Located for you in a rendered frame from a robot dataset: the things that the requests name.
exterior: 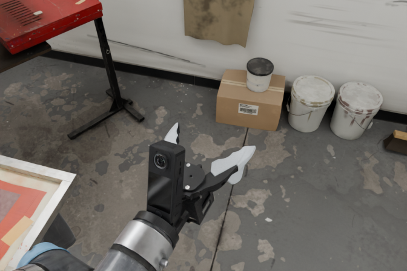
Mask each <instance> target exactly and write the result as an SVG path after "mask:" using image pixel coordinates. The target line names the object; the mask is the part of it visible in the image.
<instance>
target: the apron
mask: <svg viewBox="0 0 407 271"><path fill-rule="evenodd" d="M253 8H254V0H184V28H185V36H191V37H192V38H195V39H202V40H214V41H217V42H219V43H221V44H223V45H233V44H239V45H241V46H242V47H244V48H245V47H246V43H247V37H248V32H249V27H250V22H251V17H252V14H253Z"/></svg>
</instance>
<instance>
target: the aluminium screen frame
mask: <svg viewBox="0 0 407 271"><path fill-rule="evenodd" d="M0 168H2V169H6V170H9V171H14V172H18V173H21V174H25V175H30V176H32V177H37V178H41V179H44V180H48V181H53V182H56V183H60V185H59V187H58V188H57V190H56V192H55V193H54V194H53V196H52V197H51V199H50V201H49V202H48V203H47V205H46V207H45V208H44V210H43V211H42V213H41V214H40V216H39V217H38V219H37V220H36V222H35V223H34V225H33V227H32V228H31V229H30V231H29V233H28V234H27V236H26V237H25V238H24V240H23V242H22V243H21V245H20V246H19V248H18V249H17V251H16V252H15V254H14V255H13V257H12V258H11V260H10V262H9V263H8V264H7V266H6V268H5V269H4V271H12V270H15V269H16V266H17V265H18V262H19V261H20V259H21V258H22V257H23V256H24V254H25V253H26V252H27V251H28V250H32V248H33V247H34V246H35V245H37V244H39V243H40V242H41V240H42V239H43V237H44V235H45V234H46V232H47V231H48V229H49V227H50V226H51V224H52V222H53V221H54V219H55V218H56V216H57V214H58V213H59V211H60V210H61V208H62V206H63V205H64V203H65V201H66V200H67V198H68V196H69V195H70V193H71V192H72V190H73V188H74V187H75V185H76V183H77V182H78V180H79V179H78V176H77V175H76V174H72V173H69V172H65V171H60V170H57V169H53V168H48V167H45V166H41V165H37V164H34V163H29V162H25V161H22V160H17V159H14V158H10V157H5V156H3V155H0Z"/></svg>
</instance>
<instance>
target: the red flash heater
mask: <svg viewBox="0 0 407 271"><path fill-rule="evenodd" d="M102 10H103V8H102V3H101V2H100V1H98V0H0V43H1V44H2V45H3V46H4V47H5V48H6V49H7V50H8V51H9V52H10V53H11V54H12V55H14V54H16V53H18V52H20V51H23V50H26V49H28V48H30V47H32V46H34V45H37V44H40V43H41V42H44V41H46V40H49V39H51V38H53V37H55V36H58V35H60V34H63V33H65V32H67V31H69V30H72V29H74V28H76V27H79V26H81V25H83V24H86V23H88V22H90V21H93V20H95V19H97V18H100V17H102V16H103V13H102ZM37 11H41V12H42V14H40V15H37V16H36V15H34V13H35V12H37Z"/></svg>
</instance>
